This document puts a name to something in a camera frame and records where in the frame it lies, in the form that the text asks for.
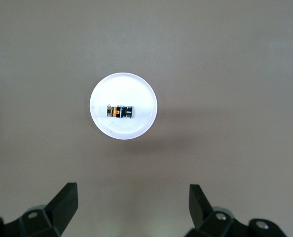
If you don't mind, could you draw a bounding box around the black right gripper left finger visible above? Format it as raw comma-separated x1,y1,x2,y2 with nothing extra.
0,182,78,237

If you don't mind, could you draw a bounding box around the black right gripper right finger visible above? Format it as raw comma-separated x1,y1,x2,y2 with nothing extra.
185,184,289,237

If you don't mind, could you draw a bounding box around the orange and black switch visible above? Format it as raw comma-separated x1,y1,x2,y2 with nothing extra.
106,104,134,119

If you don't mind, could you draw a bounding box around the pale pink round plate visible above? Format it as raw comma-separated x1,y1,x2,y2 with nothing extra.
89,72,158,141

